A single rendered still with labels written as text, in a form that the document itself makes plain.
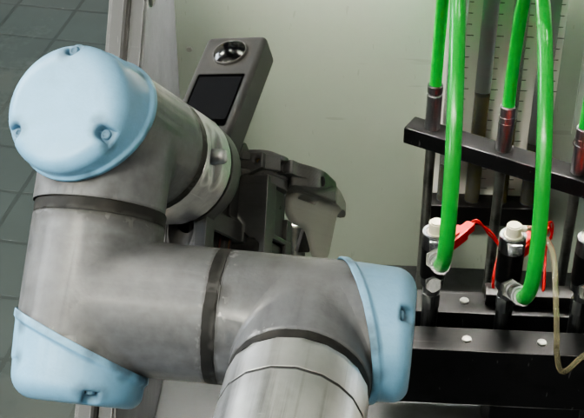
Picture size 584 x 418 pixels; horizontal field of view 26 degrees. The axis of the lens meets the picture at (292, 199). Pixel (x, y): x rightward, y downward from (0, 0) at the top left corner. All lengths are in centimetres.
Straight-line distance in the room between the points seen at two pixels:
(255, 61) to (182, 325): 28
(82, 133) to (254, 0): 85
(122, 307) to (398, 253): 105
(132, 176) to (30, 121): 6
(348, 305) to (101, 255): 14
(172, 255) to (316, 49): 87
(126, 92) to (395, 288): 18
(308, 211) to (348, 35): 61
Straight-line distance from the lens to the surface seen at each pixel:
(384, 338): 66
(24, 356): 70
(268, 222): 86
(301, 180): 89
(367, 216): 167
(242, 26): 153
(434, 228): 132
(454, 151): 108
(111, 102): 67
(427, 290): 137
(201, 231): 81
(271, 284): 67
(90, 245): 69
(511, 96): 142
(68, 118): 68
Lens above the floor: 190
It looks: 36 degrees down
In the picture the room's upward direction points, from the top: straight up
